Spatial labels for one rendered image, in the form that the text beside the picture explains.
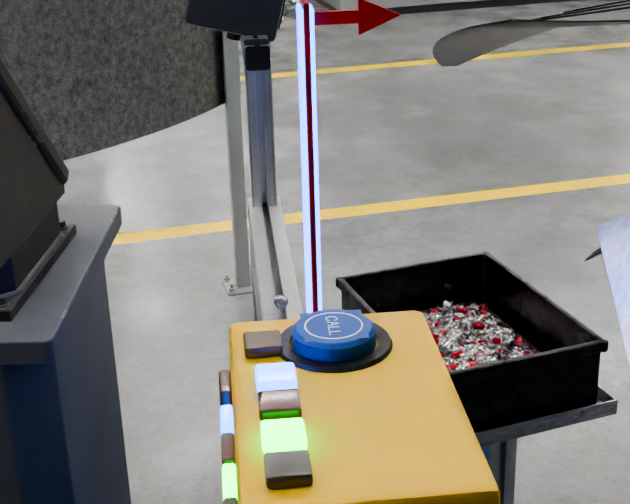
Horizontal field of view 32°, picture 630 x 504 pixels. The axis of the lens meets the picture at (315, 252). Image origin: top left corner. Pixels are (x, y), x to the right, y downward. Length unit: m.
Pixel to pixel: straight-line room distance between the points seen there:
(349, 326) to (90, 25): 2.10
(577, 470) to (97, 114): 1.34
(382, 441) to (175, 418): 2.11
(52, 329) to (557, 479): 1.60
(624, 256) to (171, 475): 1.65
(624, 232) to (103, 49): 1.91
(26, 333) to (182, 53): 1.96
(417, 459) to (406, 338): 0.10
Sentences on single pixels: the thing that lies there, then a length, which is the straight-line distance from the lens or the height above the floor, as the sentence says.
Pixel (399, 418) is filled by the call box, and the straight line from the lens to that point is 0.46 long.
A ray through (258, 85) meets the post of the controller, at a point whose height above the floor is 1.01.
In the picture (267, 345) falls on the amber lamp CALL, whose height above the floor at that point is 1.08.
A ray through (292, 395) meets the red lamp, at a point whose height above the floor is 1.08.
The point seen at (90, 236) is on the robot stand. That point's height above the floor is 0.93.
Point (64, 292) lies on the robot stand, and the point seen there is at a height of 0.93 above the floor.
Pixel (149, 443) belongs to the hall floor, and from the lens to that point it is 2.47.
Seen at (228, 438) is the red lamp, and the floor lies 1.06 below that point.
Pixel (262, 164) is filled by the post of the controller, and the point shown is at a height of 0.91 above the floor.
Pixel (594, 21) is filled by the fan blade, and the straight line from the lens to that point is 0.67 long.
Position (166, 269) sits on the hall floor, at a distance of 3.32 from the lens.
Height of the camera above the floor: 1.31
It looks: 23 degrees down
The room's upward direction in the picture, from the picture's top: 2 degrees counter-clockwise
